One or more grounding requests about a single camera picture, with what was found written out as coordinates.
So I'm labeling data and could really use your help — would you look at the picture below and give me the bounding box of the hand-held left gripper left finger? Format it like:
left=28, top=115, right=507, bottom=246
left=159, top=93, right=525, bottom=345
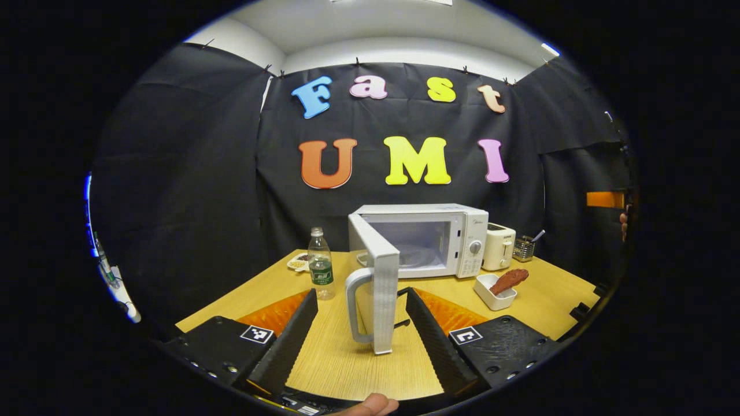
left=161, top=289, right=320, bottom=398

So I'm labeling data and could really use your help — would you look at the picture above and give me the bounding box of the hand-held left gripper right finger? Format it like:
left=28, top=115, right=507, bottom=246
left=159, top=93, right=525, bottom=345
left=405, top=287, right=564, bottom=396

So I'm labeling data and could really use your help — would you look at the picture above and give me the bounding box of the reddish brown meat piece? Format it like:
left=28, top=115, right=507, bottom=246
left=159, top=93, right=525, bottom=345
left=490, top=268, right=530, bottom=296

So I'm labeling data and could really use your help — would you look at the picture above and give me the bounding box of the white microwave oven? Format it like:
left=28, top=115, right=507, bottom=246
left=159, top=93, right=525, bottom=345
left=345, top=203, right=489, bottom=355

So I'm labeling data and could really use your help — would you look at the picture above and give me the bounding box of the white rectangular dish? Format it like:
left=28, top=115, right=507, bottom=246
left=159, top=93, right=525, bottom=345
left=473, top=273, right=518, bottom=311

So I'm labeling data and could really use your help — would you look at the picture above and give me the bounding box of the clear plastic water bottle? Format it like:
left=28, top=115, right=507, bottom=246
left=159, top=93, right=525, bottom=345
left=307, top=227, right=336, bottom=300

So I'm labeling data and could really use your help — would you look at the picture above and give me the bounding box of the white toaster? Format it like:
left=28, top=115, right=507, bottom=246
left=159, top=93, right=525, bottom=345
left=482, top=223, right=517, bottom=271

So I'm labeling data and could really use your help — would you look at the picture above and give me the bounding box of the black backdrop cloth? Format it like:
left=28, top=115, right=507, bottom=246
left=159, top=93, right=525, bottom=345
left=90, top=42, right=639, bottom=341

